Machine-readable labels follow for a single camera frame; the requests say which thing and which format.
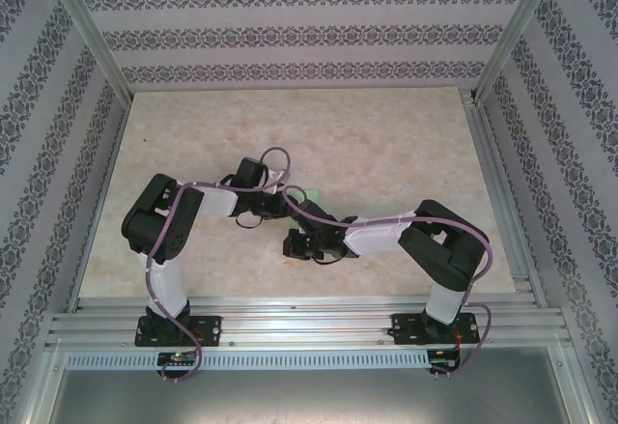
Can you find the light green cloth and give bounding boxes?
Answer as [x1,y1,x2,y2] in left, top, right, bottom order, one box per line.
[285,186,323,230]

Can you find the grey metal sheet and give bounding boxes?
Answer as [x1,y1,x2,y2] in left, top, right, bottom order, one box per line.
[47,368,580,424]

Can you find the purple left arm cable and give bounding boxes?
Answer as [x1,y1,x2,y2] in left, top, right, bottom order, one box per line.
[144,146,293,385]

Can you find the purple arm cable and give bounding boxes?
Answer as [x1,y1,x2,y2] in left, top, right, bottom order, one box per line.
[144,146,293,385]
[281,184,493,381]

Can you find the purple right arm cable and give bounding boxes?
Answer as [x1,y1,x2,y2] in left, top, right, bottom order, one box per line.
[281,184,493,381]

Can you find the aluminium mounting rail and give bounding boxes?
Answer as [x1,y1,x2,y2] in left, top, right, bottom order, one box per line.
[45,297,574,348]

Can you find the slotted grey cable duct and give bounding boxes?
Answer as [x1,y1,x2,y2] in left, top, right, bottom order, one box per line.
[65,350,431,371]

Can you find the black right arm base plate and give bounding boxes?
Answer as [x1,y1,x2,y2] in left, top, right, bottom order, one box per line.
[391,312,482,347]

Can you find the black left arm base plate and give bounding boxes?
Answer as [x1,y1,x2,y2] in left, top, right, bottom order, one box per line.
[136,315,224,349]

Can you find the aluminium side rail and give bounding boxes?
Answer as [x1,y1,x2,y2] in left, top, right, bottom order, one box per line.
[461,89,549,307]
[67,98,132,312]

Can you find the aluminium frame post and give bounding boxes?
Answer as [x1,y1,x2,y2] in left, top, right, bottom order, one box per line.
[475,0,564,104]
[41,0,134,101]

